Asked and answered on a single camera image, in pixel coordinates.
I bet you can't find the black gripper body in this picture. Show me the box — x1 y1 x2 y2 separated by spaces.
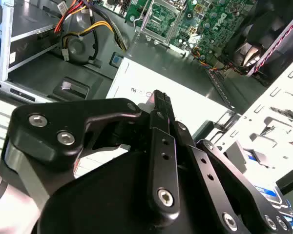
36 150 227 234

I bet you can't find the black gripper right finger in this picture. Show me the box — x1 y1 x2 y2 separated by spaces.
163 91 293 234

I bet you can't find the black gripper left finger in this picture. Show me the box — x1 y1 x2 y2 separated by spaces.
3 89 182 221

